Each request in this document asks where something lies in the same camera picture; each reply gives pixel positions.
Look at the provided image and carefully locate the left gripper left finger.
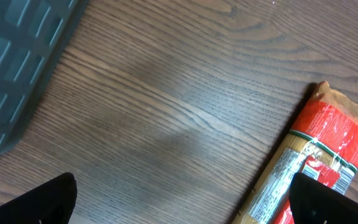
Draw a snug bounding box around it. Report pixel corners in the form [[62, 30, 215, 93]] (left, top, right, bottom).
[[0, 172, 78, 224]]

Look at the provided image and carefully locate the red snack packet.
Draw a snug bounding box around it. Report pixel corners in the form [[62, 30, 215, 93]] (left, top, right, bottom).
[[233, 82, 358, 223]]

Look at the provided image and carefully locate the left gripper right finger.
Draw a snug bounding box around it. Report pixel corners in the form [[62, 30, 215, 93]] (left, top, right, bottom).
[[288, 172, 358, 224]]

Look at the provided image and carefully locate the grey plastic mesh basket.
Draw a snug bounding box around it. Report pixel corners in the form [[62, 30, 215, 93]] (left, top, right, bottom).
[[0, 0, 88, 155]]

